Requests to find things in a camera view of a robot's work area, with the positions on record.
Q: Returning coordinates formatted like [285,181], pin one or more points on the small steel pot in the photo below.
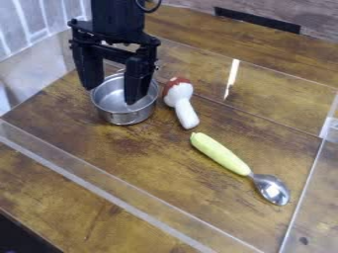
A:
[109,101]

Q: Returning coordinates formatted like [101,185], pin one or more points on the red white toy mushroom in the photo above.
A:
[177,94]

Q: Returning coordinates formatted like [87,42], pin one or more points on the green handled metal spoon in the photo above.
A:
[269,185]

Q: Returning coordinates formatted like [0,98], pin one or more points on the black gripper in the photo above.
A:
[91,47]

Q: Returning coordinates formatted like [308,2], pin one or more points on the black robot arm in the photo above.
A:
[119,16]

